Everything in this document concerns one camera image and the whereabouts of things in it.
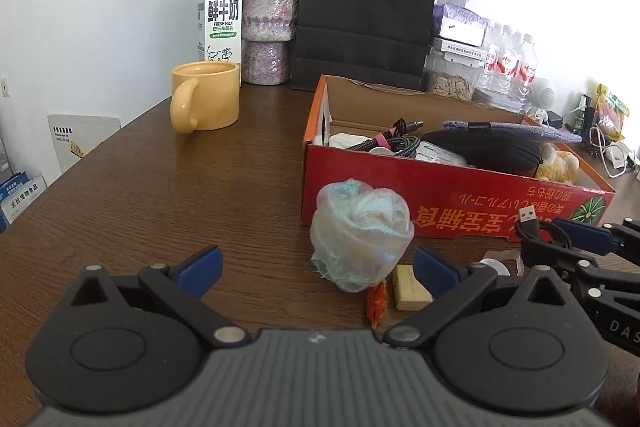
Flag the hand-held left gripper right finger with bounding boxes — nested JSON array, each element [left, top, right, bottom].
[[382, 248, 571, 350]]

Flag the beige wooden block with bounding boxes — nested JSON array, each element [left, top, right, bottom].
[[391, 264, 434, 311]]

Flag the white plastic packet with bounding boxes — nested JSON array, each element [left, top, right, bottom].
[[415, 142, 468, 166]]

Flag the yellow plush toy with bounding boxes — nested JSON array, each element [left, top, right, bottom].
[[535, 143, 581, 185]]

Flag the translucent plastic bag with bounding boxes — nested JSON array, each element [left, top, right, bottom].
[[309, 179, 415, 294]]

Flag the white milk carton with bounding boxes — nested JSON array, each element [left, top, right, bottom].
[[195, 0, 244, 64]]

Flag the flat white labelled box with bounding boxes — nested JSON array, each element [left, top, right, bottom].
[[431, 36, 488, 60]]

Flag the braided black charging cable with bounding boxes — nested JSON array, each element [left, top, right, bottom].
[[345, 119, 426, 158]]

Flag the thin black USB cable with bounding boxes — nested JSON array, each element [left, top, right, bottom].
[[515, 205, 573, 253]]

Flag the purple tissue pack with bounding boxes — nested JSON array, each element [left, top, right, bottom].
[[432, 0, 491, 48]]

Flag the yellow snack packet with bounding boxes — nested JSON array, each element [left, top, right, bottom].
[[595, 83, 631, 142]]

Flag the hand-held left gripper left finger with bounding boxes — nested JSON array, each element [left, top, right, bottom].
[[69, 245, 252, 350]]

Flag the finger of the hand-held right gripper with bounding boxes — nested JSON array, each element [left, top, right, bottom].
[[520, 238, 640, 293], [550, 217, 640, 265]]

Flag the small green bottle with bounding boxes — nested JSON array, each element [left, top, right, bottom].
[[575, 93, 596, 132]]

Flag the clear container of seeds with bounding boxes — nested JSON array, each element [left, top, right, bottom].
[[424, 49, 480, 102]]

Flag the red cardboard box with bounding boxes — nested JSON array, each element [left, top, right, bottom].
[[301, 74, 616, 242]]

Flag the white round device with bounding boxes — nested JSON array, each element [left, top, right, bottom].
[[530, 77, 556, 110]]

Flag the dark blue zip case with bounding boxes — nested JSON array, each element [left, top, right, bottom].
[[422, 127, 543, 172]]

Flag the small white round object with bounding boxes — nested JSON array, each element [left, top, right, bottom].
[[467, 252, 523, 278]]

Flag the blue printed box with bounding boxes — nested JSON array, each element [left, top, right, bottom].
[[0, 171, 48, 233]]

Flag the white printed card box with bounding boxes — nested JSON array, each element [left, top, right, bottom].
[[47, 114, 122, 174]]

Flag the purple burlap pouch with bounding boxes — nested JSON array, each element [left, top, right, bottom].
[[442, 119, 583, 144]]

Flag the white cloth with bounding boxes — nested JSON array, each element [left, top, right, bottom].
[[329, 133, 373, 151]]

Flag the small red snack packet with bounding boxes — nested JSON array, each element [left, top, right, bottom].
[[365, 281, 390, 328]]

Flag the yellow ceramic mug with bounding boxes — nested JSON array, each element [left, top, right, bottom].
[[170, 61, 241, 135]]

